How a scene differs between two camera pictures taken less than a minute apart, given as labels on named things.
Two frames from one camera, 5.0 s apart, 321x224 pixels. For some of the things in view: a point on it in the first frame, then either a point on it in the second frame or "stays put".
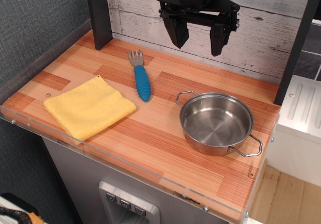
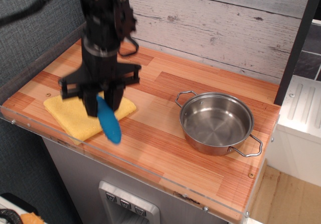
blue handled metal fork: x=141 y=74 -> x=108 y=119
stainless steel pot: x=216 y=123 stays put
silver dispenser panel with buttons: x=123 y=206 stays put
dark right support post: x=299 y=43 stays put
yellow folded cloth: x=89 y=109 stays put
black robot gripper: x=199 y=4 -> x=99 y=69
